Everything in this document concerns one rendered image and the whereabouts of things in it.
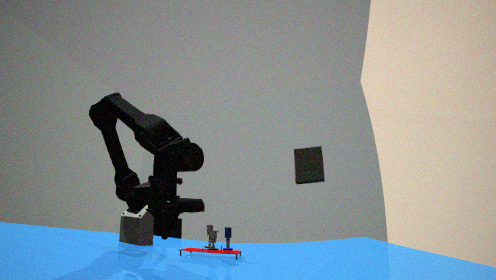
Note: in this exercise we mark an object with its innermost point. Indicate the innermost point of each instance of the red circuit board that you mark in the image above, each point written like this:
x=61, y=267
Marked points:
x=212, y=239

